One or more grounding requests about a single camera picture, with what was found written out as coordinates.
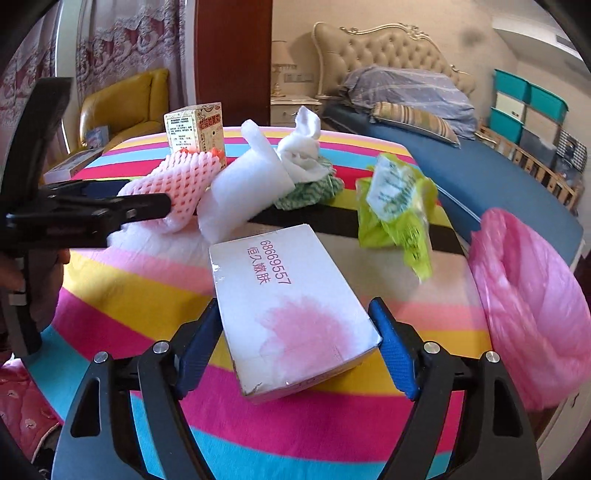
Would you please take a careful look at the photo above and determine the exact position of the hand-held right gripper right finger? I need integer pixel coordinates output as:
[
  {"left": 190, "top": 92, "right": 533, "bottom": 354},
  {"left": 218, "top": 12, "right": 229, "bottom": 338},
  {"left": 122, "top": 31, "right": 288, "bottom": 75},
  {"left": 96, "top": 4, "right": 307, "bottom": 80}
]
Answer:
[{"left": 368, "top": 296, "right": 541, "bottom": 480}]

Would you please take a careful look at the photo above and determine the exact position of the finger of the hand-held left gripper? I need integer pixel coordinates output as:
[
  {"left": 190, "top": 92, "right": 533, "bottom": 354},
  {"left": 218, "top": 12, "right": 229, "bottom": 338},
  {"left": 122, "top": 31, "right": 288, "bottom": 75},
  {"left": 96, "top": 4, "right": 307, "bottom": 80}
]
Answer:
[
  {"left": 44, "top": 179, "right": 132, "bottom": 200},
  {"left": 69, "top": 193, "right": 172, "bottom": 232}
]

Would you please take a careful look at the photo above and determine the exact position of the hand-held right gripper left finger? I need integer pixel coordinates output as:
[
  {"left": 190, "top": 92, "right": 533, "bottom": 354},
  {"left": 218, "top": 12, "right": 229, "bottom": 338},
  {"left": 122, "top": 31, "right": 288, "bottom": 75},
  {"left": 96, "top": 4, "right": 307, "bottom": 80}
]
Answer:
[{"left": 53, "top": 299, "right": 225, "bottom": 480}]

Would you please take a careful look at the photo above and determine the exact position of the pink foam fruit net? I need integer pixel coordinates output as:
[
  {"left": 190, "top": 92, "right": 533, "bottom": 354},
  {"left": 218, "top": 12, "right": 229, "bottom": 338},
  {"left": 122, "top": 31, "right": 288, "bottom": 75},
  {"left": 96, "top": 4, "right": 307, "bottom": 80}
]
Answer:
[{"left": 117, "top": 148, "right": 222, "bottom": 234}]

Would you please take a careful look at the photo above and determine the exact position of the beige medicine box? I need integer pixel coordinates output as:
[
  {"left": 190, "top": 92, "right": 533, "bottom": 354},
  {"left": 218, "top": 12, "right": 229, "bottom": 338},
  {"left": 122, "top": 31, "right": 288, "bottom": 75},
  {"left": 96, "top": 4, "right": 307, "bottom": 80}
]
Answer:
[{"left": 164, "top": 102, "right": 228, "bottom": 171}]

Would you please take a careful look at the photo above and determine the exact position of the white box with pink print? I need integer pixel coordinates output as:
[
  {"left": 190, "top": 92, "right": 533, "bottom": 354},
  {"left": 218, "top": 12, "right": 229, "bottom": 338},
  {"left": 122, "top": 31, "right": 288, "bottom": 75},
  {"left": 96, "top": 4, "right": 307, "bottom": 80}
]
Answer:
[{"left": 209, "top": 224, "right": 383, "bottom": 404}]

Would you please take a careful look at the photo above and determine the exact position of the white foam sheet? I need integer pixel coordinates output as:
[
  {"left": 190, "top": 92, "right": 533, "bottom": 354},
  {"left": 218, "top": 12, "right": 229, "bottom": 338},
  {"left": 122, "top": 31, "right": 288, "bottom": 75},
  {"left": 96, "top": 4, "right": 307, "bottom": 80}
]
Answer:
[{"left": 198, "top": 119, "right": 296, "bottom": 243}]

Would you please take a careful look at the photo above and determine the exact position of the yellow-green plastic bag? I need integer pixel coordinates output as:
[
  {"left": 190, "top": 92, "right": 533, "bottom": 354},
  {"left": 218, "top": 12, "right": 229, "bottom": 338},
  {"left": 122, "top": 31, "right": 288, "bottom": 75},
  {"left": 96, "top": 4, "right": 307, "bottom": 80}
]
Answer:
[{"left": 355, "top": 153, "right": 439, "bottom": 281}]

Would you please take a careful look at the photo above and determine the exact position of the trash bin with pink liner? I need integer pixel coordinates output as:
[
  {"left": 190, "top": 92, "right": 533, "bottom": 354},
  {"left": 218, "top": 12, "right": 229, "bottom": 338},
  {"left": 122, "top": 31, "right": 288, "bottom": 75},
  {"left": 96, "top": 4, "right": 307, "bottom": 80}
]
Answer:
[{"left": 468, "top": 208, "right": 591, "bottom": 411}]

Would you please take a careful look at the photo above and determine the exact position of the white tissue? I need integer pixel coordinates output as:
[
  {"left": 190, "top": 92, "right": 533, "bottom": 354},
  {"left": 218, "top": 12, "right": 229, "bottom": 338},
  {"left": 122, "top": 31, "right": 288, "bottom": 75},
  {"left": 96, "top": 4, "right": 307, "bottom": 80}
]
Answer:
[{"left": 276, "top": 106, "right": 334, "bottom": 185}]

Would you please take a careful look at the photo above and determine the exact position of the green white cloth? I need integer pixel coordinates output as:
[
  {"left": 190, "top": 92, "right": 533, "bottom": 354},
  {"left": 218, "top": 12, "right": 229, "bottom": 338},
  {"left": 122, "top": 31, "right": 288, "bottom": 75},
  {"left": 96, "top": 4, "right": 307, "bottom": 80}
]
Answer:
[{"left": 273, "top": 159, "right": 346, "bottom": 212}]

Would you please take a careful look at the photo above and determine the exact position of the person's left hand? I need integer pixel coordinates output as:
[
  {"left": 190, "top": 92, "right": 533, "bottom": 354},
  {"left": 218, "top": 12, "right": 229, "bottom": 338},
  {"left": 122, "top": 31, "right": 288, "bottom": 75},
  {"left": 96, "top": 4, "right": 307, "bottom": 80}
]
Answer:
[{"left": 0, "top": 248, "right": 71, "bottom": 333}]

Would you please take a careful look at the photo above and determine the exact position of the flat white box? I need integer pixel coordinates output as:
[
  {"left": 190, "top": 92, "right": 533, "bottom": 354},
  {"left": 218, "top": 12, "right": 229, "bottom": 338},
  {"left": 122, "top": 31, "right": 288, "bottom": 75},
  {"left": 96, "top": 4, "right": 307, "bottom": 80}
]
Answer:
[{"left": 44, "top": 148, "right": 105, "bottom": 182}]

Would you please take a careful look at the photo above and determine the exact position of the colourful printed box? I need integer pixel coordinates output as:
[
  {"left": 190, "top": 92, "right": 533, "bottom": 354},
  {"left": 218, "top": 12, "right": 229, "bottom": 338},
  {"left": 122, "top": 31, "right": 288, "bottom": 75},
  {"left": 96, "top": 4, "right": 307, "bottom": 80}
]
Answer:
[{"left": 84, "top": 126, "right": 112, "bottom": 148}]

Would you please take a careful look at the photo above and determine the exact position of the colourful striped tablecloth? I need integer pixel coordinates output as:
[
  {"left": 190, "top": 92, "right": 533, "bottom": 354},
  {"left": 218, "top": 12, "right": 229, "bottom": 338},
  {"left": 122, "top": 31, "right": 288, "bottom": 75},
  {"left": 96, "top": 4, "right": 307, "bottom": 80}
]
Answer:
[{"left": 28, "top": 122, "right": 492, "bottom": 480}]

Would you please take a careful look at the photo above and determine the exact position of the yellow leather armchair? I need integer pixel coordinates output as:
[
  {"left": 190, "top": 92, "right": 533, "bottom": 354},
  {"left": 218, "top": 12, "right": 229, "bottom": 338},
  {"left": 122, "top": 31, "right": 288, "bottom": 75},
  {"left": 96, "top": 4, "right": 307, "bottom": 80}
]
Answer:
[{"left": 78, "top": 69, "right": 170, "bottom": 151}]

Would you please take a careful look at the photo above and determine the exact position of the pink lace curtain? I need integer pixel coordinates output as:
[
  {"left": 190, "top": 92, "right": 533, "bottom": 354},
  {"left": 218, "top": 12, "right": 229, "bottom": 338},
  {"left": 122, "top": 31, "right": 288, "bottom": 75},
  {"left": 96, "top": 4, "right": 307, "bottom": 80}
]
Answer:
[{"left": 0, "top": 0, "right": 182, "bottom": 153}]

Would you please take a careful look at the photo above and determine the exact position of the cream nightstand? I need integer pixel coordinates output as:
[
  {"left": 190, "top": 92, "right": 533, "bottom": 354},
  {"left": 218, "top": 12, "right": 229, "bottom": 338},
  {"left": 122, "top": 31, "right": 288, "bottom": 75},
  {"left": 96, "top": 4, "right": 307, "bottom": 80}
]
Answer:
[{"left": 270, "top": 95, "right": 321, "bottom": 126}]

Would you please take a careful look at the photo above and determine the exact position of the person's pink quilted clothing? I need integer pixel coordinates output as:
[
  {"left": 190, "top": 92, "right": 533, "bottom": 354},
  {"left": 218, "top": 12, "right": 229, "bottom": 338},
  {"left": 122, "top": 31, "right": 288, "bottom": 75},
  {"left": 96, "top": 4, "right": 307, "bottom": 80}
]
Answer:
[{"left": 0, "top": 360, "right": 63, "bottom": 462}]

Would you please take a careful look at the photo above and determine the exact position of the beige tufted bed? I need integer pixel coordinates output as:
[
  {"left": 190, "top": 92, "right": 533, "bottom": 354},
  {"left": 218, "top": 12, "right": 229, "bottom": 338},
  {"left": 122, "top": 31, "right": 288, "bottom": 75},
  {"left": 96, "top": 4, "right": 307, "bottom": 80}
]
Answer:
[{"left": 313, "top": 21, "right": 585, "bottom": 278}]

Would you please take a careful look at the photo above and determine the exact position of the cream table lamp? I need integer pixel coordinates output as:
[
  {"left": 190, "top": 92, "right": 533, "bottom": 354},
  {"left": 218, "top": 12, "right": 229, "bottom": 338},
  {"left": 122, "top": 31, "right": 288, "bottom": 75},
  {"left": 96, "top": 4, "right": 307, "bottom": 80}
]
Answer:
[{"left": 270, "top": 41, "right": 291, "bottom": 97}]

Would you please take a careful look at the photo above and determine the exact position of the striped pillow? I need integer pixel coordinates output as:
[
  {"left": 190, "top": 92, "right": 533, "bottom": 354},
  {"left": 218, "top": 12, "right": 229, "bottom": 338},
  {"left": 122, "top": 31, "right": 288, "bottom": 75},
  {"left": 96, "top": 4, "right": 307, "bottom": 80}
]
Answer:
[{"left": 372, "top": 102, "right": 461, "bottom": 147}]

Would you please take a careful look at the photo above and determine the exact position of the teal plastic storage box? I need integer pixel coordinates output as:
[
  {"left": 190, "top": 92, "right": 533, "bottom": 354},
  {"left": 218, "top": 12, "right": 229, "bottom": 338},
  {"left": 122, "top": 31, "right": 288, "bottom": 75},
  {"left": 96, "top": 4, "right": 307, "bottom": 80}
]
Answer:
[
  {"left": 488, "top": 107, "right": 525, "bottom": 144},
  {"left": 529, "top": 83, "right": 568, "bottom": 124},
  {"left": 493, "top": 69, "right": 532, "bottom": 103}
]

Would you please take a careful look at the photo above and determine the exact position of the clear grey storage box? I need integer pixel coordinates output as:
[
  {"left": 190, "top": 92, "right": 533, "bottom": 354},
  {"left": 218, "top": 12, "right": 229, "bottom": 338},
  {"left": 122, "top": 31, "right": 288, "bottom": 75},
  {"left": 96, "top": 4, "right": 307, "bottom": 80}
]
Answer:
[{"left": 519, "top": 128, "right": 557, "bottom": 160}]

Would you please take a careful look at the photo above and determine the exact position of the grey-blue duvet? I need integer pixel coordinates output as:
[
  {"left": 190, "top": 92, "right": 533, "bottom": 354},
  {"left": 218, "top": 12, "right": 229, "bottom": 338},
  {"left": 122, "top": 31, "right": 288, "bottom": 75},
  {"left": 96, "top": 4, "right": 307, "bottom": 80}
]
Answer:
[{"left": 339, "top": 65, "right": 478, "bottom": 139}]

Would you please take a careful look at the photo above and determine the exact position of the black-white checkered bag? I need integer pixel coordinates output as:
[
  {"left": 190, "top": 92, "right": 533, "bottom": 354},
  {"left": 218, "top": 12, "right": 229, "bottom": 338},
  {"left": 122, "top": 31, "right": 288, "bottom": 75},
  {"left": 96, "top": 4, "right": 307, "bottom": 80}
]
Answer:
[{"left": 556, "top": 129, "right": 587, "bottom": 174}]

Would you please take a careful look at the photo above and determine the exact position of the beige storage box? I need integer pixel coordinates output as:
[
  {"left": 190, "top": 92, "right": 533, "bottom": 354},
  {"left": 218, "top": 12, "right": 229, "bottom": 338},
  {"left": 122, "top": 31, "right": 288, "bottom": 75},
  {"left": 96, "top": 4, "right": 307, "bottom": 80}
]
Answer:
[{"left": 526, "top": 111, "right": 561, "bottom": 136}]

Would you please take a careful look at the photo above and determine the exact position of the cream storage box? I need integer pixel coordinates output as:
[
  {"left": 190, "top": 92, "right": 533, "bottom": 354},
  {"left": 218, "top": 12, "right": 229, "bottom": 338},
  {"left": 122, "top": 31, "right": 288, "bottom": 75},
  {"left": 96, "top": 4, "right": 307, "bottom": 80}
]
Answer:
[{"left": 495, "top": 92, "right": 527, "bottom": 117}]

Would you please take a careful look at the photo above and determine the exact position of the red-brown wooden door frame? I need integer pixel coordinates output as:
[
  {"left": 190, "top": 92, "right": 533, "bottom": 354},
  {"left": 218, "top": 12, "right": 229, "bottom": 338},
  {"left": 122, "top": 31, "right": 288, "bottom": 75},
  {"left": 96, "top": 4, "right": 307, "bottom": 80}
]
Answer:
[{"left": 194, "top": 0, "right": 273, "bottom": 126}]

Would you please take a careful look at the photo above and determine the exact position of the wooden crib rail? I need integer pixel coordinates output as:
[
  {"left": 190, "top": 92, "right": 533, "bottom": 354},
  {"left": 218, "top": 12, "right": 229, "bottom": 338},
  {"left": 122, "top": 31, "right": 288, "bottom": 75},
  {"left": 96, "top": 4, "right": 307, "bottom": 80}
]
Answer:
[{"left": 475, "top": 117, "right": 585, "bottom": 215}]

